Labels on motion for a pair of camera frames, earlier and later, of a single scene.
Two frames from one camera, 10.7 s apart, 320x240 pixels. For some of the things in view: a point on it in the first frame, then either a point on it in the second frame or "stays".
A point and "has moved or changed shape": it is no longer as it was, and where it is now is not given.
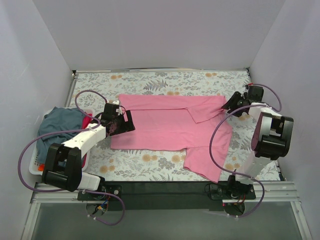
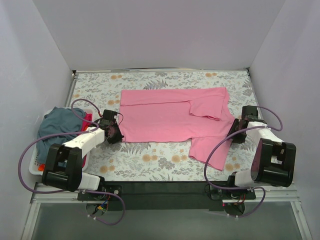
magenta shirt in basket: (86, 120) stays
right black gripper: (236, 102) to (235, 129)
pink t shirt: (195, 124) has moved or changed shape
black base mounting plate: (163, 195) stays
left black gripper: (124, 124) to (116, 135)
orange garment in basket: (41, 167) stays
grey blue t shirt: (58, 119) stays
